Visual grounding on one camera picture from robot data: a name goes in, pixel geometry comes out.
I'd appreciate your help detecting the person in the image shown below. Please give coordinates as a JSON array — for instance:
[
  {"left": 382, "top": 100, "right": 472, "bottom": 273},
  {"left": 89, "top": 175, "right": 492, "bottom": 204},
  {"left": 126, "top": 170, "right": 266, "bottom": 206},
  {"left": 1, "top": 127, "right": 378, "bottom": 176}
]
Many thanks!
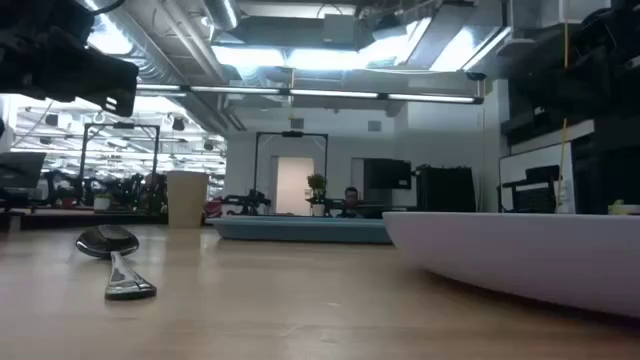
[{"left": 342, "top": 186, "right": 362, "bottom": 217}]

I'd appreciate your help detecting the dark metal spoon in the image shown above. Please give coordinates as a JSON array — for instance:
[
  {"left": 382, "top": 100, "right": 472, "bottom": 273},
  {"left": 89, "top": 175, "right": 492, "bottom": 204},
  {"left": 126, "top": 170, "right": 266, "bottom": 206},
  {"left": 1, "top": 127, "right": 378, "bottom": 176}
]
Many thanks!
[{"left": 74, "top": 224, "right": 158, "bottom": 302}]

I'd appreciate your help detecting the dark monitor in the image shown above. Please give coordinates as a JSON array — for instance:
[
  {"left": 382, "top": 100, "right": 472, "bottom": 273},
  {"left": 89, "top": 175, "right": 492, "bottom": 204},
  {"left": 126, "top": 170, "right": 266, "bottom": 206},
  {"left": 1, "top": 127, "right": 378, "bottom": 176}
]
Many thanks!
[{"left": 0, "top": 151, "right": 47, "bottom": 190}]

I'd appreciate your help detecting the black panel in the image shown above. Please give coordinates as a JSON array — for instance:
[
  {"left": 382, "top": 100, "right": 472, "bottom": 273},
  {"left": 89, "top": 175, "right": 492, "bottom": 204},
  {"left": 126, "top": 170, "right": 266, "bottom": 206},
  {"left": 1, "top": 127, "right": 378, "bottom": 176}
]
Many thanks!
[{"left": 416, "top": 164, "right": 477, "bottom": 214}]

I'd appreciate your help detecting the white board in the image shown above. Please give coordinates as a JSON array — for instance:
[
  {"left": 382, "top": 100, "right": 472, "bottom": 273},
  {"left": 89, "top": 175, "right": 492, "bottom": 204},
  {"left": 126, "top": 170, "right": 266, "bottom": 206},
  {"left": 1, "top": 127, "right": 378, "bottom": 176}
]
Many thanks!
[{"left": 499, "top": 142, "right": 576, "bottom": 214}]

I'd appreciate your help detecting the pale lavender round plate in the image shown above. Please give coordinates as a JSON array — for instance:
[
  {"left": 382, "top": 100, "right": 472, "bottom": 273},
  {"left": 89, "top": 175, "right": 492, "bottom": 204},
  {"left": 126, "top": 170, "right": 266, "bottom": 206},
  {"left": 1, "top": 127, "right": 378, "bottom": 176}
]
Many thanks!
[{"left": 382, "top": 211, "right": 640, "bottom": 320}]

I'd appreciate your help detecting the beige paper cup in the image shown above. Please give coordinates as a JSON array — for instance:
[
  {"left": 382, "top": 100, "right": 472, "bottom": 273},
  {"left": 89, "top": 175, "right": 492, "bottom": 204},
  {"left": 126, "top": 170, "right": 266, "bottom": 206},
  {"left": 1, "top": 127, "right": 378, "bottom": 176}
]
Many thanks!
[{"left": 165, "top": 170, "right": 210, "bottom": 230}]

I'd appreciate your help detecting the yellow cable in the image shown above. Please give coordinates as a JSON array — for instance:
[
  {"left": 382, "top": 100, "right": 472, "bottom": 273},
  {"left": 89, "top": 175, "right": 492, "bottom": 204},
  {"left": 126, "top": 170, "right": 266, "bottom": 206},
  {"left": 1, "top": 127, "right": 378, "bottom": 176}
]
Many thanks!
[{"left": 556, "top": 0, "right": 571, "bottom": 214}]

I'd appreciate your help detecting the black pegboard rack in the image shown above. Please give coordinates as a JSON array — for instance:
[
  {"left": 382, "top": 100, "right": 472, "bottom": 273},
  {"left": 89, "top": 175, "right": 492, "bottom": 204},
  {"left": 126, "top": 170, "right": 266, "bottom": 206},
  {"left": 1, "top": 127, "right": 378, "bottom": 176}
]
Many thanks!
[{"left": 499, "top": 165, "right": 561, "bottom": 215}]

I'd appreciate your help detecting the black gantry stand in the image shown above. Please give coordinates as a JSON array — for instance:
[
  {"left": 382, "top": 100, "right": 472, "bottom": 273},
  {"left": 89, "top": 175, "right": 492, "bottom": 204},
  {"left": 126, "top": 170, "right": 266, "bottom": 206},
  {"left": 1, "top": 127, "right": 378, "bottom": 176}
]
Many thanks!
[
  {"left": 79, "top": 122, "right": 161, "bottom": 201},
  {"left": 253, "top": 130, "right": 330, "bottom": 211}
]

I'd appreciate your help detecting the long ceiling light fixture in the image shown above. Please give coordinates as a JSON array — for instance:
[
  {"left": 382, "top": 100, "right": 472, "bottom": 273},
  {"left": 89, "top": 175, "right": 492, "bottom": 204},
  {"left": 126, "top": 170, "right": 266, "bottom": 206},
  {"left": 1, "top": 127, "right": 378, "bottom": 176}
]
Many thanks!
[{"left": 134, "top": 83, "right": 485, "bottom": 105}]

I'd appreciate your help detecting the dark wall screen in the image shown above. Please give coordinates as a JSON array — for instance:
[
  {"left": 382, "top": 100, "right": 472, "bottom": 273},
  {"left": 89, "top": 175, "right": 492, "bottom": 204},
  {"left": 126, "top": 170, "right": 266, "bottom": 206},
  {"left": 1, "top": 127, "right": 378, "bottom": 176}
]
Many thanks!
[{"left": 363, "top": 158, "right": 413, "bottom": 191}]

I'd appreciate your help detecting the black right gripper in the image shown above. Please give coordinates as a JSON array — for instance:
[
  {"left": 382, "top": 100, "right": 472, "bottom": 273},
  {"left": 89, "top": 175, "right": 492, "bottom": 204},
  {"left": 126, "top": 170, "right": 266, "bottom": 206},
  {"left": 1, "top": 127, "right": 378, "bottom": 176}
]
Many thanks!
[{"left": 569, "top": 0, "right": 640, "bottom": 119}]

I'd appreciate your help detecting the blue plastic tray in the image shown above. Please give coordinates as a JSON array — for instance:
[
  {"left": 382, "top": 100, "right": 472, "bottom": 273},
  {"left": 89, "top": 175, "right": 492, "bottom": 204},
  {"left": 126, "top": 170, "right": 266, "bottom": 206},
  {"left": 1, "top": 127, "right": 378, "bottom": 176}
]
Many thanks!
[{"left": 206, "top": 215, "right": 394, "bottom": 245}]

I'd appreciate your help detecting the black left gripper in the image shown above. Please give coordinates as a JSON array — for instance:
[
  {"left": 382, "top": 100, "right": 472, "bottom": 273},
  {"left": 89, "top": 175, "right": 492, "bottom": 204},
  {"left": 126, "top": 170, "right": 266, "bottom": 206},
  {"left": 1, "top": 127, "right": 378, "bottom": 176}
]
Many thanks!
[{"left": 0, "top": 0, "right": 140, "bottom": 118}]

